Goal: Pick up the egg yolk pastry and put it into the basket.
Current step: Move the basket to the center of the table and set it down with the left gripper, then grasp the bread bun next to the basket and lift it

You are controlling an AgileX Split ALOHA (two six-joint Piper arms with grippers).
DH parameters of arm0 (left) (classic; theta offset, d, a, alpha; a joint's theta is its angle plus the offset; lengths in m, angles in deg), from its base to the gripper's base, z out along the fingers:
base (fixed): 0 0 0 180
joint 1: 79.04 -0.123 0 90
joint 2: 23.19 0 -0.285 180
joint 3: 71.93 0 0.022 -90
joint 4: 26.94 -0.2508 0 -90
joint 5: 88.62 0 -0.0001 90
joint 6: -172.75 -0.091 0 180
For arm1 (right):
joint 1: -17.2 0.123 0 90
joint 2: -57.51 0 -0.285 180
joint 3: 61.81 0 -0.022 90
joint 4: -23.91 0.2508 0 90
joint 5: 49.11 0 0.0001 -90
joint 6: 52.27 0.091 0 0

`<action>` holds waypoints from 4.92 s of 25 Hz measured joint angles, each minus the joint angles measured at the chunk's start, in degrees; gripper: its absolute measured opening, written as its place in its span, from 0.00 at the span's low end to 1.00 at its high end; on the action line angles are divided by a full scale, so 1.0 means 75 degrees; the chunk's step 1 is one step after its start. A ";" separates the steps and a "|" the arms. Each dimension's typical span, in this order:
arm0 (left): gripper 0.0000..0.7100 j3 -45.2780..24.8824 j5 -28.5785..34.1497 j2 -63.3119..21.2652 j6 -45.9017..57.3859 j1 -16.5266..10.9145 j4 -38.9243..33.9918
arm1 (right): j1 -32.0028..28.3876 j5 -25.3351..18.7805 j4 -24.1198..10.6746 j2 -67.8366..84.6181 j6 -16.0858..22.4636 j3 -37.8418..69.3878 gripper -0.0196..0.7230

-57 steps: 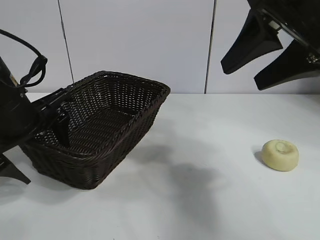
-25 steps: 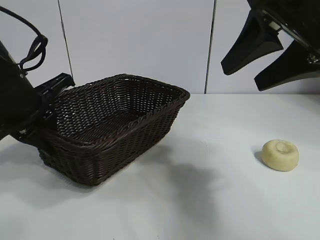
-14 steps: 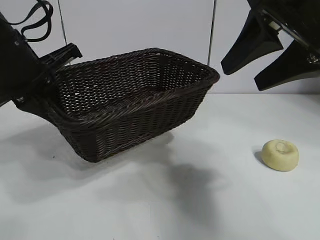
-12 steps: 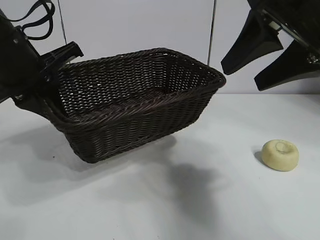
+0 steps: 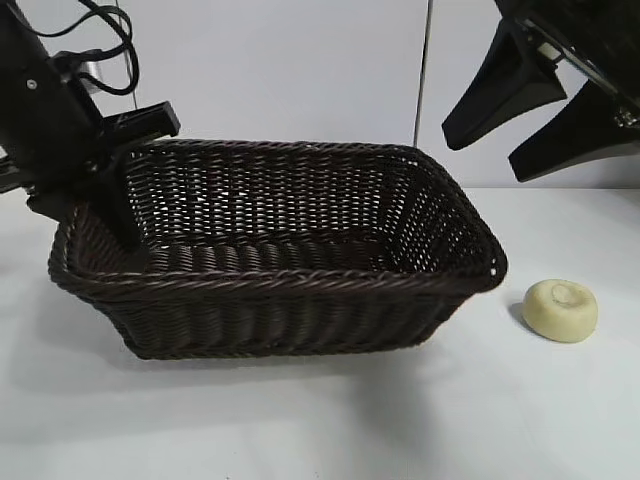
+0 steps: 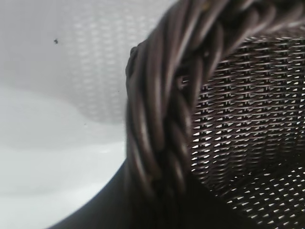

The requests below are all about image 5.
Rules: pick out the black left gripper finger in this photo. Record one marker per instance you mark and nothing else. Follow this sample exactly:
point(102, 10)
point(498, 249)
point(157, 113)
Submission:
point(120, 200)
point(57, 207)

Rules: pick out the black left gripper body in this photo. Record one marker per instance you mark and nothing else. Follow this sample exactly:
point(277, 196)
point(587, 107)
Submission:
point(50, 130)

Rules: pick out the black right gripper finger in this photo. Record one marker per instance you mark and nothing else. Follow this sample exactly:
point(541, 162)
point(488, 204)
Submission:
point(505, 90)
point(580, 137)

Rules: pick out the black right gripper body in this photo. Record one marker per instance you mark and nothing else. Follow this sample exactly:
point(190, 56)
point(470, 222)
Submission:
point(605, 35)

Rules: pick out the round pale yellow yolk pastry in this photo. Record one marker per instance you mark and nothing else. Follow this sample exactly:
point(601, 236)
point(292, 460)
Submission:
point(555, 315)

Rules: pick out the dark brown woven wicker basket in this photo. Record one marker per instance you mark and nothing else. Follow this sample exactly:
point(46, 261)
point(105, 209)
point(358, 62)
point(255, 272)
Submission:
point(280, 300)

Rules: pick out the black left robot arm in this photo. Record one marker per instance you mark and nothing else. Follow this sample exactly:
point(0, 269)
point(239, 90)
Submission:
point(15, 30)

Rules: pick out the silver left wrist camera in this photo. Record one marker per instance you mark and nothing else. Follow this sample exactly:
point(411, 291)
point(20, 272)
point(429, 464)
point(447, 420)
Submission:
point(89, 75)

